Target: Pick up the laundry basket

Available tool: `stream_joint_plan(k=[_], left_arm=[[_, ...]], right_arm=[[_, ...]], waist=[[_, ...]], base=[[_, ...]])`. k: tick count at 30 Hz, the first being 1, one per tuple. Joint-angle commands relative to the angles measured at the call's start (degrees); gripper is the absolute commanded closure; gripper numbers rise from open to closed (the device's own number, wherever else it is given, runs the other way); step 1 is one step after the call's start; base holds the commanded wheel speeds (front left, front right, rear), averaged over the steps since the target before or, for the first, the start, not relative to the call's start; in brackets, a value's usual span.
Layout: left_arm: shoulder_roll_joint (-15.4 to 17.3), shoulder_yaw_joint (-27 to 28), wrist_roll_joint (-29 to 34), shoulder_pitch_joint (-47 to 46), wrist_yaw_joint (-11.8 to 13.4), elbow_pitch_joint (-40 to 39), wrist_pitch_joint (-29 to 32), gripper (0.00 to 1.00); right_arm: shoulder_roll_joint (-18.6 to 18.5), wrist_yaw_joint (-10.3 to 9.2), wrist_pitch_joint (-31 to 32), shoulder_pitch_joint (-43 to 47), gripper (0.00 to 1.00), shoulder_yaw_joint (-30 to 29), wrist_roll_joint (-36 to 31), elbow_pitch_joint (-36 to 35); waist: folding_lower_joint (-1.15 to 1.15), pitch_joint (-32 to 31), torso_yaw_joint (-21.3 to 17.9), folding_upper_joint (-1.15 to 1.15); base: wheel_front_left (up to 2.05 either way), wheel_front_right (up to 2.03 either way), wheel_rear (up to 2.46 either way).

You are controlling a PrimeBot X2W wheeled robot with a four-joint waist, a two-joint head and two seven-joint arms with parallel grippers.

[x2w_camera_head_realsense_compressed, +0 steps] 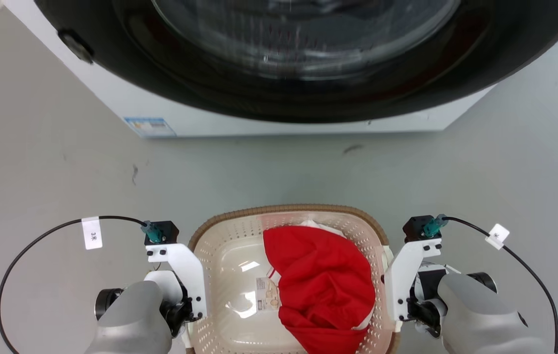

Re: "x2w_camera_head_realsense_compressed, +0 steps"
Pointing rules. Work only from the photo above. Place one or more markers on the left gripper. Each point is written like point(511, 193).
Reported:
point(176, 309)

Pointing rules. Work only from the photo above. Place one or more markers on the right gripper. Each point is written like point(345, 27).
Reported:
point(424, 290)

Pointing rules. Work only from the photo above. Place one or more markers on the beige perforated laundry basket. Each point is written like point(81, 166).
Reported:
point(230, 275)

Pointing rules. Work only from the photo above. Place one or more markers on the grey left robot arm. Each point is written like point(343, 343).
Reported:
point(134, 319)

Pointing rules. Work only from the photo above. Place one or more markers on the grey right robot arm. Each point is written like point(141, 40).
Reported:
point(480, 319)

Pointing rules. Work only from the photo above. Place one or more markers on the paper label in basket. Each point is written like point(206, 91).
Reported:
point(267, 294)

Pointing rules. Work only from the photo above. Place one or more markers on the red garment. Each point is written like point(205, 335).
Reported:
point(323, 285)

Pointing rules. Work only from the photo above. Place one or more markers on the white garment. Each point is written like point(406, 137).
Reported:
point(322, 228)

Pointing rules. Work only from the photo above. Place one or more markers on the blue energy label sticker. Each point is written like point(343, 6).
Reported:
point(150, 127)

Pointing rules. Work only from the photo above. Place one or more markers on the white washing machine body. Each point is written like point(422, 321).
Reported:
point(111, 98)

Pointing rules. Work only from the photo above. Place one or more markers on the white front-load washing machine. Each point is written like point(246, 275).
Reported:
point(170, 78)

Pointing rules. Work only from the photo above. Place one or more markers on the black door latch knob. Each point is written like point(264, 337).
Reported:
point(76, 45)

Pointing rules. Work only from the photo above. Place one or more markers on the white right camera bracket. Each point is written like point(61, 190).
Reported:
point(399, 280)

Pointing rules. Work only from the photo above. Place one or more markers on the white camera bracket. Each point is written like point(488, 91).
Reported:
point(399, 280)
point(188, 270)

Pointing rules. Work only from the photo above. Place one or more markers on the white left camera bracket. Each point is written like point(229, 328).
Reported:
point(188, 270)

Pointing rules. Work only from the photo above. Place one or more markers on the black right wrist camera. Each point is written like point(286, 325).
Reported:
point(417, 227)

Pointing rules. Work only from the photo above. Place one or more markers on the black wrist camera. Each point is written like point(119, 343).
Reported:
point(165, 230)
point(417, 227)

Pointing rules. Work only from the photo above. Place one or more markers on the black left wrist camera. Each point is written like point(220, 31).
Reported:
point(165, 230)

